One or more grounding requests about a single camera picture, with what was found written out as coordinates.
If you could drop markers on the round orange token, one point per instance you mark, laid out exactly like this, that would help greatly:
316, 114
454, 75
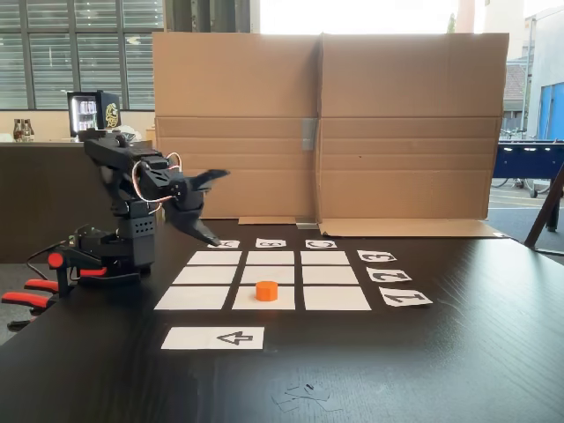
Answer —
266, 291

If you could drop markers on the white grid sheet, black tape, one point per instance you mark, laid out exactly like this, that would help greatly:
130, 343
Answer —
202, 275

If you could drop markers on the paper sheet letter A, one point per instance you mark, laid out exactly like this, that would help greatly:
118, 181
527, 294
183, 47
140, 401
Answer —
231, 243

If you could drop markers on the white plastic bag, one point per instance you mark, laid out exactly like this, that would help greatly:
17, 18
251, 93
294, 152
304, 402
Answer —
130, 133

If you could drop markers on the paper sheet letter B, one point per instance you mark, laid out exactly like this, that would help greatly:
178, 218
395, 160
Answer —
271, 243

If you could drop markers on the white arrow paper sheet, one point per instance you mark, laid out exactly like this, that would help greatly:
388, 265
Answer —
194, 338

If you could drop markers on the black mini fridge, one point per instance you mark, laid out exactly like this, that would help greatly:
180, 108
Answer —
90, 112

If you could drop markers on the dark wooden counter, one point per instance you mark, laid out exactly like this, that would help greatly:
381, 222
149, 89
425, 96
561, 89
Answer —
48, 198

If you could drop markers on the paper sheet letter C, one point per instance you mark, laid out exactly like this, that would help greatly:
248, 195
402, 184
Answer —
321, 244

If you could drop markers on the red and black clamp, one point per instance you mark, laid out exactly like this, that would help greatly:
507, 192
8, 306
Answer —
31, 299
59, 264

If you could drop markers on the group of brown bottles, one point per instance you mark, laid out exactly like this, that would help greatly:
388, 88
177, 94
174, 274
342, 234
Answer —
23, 131

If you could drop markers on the paper sheet number 3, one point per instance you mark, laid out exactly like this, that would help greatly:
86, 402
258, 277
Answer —
376, 256

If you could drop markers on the brown cardboard screen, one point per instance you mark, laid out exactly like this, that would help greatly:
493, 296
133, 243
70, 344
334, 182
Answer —
396, 132

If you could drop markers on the paper sheet number 2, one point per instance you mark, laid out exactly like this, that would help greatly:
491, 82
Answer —
388, 275

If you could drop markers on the paper sheet number 1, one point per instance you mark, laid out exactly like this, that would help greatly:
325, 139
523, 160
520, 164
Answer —
405, 299

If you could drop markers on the blue foosball table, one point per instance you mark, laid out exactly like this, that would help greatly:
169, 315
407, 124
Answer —
529, 158

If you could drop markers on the dark wooden stand leg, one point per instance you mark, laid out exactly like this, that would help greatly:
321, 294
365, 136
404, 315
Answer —
546, 211

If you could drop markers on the grey duct tape strip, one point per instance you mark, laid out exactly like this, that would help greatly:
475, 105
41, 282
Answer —
307, 224
309, 134

